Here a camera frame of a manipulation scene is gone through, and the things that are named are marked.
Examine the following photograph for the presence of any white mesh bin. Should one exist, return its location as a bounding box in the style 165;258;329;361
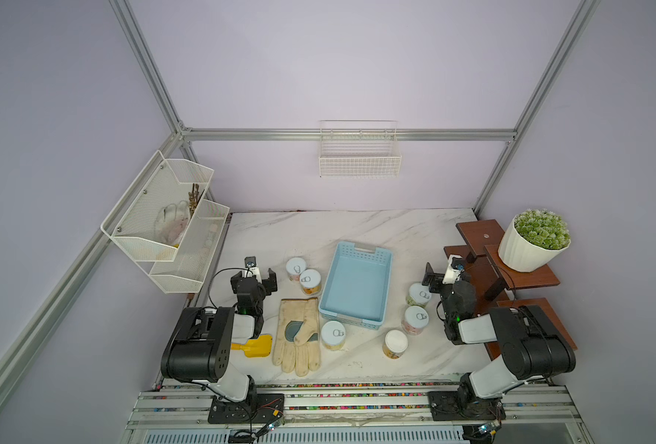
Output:
148;199;230;294
100;152;213;262

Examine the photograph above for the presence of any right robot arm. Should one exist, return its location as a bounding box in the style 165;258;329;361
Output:
422;264;576;406

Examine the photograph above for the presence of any green can pull tab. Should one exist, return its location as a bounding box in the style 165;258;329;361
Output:
406;282;432;308

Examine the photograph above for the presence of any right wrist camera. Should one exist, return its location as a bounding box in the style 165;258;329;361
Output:
442;255;466;285

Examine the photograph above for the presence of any clear bag in bin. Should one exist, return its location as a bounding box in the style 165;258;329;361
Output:
154;201;190;248

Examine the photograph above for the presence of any white mesh upper bin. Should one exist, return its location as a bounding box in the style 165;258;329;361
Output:
100;152;213;262

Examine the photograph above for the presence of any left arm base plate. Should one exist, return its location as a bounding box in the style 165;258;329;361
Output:
208;393;285;425

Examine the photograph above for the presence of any white potted green plant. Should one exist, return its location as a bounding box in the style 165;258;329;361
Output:
498;209;572;273

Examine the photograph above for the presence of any yellow plastic scoop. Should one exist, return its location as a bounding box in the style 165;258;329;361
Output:
231;334;274;358

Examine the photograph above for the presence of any white wire wall basket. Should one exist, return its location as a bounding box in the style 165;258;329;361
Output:
319;120;402;179

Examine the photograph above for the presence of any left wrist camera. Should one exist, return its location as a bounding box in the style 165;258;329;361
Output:
242;256;262;281

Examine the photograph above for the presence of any brown wooden tiered shelf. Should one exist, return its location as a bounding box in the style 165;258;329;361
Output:
443;218;579;361

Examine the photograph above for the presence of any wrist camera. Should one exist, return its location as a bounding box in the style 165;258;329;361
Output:
442;255;466;285
242;256;262;281

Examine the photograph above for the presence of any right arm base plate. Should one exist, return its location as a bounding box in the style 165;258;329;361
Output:
427;391;506;422

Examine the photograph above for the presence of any light blue plastic basket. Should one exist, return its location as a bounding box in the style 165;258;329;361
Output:
319;240;393;330

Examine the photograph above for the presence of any white mesh lower bin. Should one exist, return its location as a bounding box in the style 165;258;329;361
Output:
148;199;230;294

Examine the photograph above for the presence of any orange can pull tab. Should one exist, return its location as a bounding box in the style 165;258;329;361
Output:
299;268;322;296

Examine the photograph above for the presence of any beige work glove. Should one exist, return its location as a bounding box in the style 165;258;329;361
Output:
272;298;322;377

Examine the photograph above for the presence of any yellow can pull tab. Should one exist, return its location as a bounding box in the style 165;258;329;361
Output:
320;320;347;351

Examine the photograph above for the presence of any aluminium frame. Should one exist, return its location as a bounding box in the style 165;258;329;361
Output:
0;1;599;411

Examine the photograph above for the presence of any pink can back left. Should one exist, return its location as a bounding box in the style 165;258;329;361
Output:
285;257;308;282

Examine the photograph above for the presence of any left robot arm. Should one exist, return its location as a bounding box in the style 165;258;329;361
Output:
161;268;277;404

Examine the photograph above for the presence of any pink can pull tab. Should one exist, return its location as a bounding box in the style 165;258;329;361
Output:
402;305;430;336

